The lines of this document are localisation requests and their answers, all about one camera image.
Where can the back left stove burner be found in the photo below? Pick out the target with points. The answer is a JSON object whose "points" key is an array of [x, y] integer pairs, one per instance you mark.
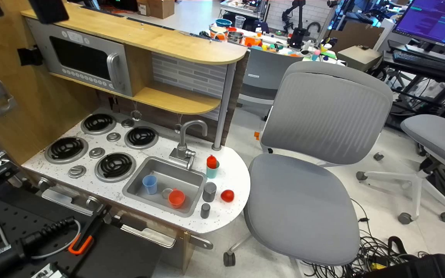
{"points": [[98, 124]]}

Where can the stove burner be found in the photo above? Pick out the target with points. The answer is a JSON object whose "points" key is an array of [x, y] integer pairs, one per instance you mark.
{"points": [[98, 124], [115, 168], [141, 138], [67, 151]]}

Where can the computer monitor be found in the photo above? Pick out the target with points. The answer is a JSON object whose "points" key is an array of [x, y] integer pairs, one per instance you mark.
{"points": [[424, 19]]}

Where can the tall gray shaker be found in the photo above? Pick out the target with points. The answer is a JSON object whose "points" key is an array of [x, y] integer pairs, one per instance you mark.
{"points": [[209, 192]]}

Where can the short gray shaker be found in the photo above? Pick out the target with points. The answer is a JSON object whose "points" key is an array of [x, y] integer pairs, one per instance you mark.
{"points": [[205, 211]]}

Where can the cardboard box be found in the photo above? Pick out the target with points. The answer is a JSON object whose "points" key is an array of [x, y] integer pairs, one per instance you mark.
{"points": [[157, 9]]}

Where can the orange handled clamp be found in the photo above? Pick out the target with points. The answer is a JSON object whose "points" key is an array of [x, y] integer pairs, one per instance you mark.
{"points": [[86, 239]]}

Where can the stainless steel sink basin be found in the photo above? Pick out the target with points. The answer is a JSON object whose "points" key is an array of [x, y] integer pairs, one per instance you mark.
{"points": [[169, 177]]}

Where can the silver toy faucet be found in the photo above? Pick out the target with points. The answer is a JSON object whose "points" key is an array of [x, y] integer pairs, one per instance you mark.
{"points": [[182, 152]]}

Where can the front left stove burner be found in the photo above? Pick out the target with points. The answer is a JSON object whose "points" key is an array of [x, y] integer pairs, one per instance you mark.
{"points": [[67, 151]]}

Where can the silver support pole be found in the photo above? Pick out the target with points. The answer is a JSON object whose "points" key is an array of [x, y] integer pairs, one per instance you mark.
{"points": [[225, 106]]}

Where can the back right stove burner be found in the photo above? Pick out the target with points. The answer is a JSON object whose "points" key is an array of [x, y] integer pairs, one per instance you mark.
{"points": [[141, 138]]}

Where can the gray office chair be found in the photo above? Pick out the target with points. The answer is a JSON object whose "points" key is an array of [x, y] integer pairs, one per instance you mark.
{"points": [[427, 131], [322, 115]]}

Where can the teal bottle with red cap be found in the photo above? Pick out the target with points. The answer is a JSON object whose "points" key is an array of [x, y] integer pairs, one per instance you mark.
{"points": [[212, 168]]}

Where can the toy microwave oven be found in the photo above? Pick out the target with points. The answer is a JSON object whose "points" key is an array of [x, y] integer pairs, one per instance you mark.
{"points": [[84, 58]]}

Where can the silver stove knob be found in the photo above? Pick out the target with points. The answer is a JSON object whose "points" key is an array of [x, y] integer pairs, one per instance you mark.
{"points": [[76, 172]]}

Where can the orange plastic cup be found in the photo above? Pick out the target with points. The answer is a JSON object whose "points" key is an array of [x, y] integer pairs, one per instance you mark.
{"points": [[177, 199]]}

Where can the front right stove burner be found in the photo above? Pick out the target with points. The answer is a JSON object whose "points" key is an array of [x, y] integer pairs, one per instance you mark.
{"points": [[115, 168]]}

